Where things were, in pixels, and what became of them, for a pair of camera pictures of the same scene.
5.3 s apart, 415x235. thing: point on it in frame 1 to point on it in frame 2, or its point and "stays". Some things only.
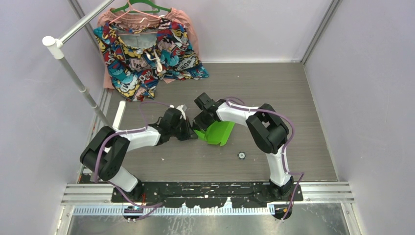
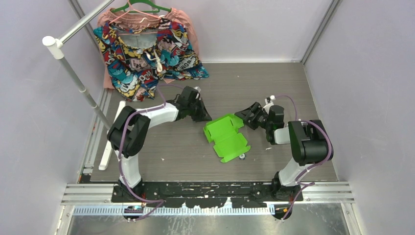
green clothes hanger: [123, 8] stays
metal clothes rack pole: [56, 44] stays
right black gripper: [197, 125] to [257, 109]
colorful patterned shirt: [138, 58] stays
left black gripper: [189, 133] to [203, 115]
